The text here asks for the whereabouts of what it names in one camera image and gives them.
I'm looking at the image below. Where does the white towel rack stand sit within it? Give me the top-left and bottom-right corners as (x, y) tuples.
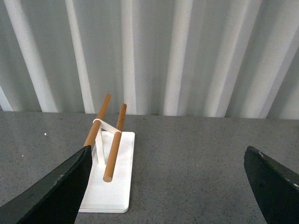
(79, 94), (135, 213)

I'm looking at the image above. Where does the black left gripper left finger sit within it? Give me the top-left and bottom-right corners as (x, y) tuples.
(0, 146), (93, 224)

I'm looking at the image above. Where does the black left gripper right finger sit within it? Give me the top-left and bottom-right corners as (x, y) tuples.
(244, 146), (299, 224)

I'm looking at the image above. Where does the white pleated curtain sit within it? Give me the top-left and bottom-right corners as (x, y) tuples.
(0, 0), (299, 119)

